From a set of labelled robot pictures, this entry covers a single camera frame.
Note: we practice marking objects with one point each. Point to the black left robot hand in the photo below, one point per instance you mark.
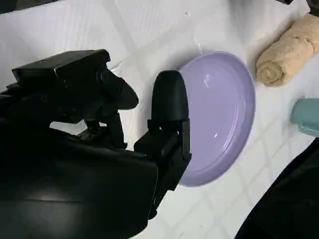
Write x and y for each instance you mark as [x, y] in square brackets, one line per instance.
[286, 204]

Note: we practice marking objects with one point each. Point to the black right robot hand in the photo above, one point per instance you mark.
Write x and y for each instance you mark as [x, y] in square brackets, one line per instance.
[74, 174]

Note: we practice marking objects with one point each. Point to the beige towel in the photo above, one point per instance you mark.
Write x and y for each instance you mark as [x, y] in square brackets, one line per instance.
[281, 57]

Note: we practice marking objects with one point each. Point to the pale green mug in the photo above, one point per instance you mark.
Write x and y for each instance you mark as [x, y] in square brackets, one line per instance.
[307, 115]

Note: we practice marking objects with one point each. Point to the lilac plate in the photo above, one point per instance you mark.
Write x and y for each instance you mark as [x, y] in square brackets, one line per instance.
[219, 112]

